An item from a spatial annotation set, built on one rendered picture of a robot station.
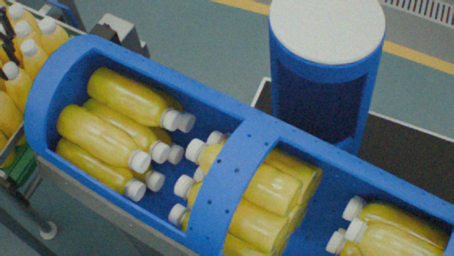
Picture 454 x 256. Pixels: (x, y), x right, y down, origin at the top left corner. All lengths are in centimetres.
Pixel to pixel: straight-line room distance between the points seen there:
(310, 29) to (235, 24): 137
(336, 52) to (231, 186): 49
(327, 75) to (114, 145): 51
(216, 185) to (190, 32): 180
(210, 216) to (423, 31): 197
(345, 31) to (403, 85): 123
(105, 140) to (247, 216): 30
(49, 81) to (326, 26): 63
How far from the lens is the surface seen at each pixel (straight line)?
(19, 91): 135
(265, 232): 96
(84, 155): 114
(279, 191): 94
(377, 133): 219
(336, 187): 113
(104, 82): 115
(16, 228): 178
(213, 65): 253
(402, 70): 256
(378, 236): 92
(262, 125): 96
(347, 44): 129
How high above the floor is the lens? 205
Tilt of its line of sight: 61 degrees down
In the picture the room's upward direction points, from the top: 10 degrees counter-clockwise
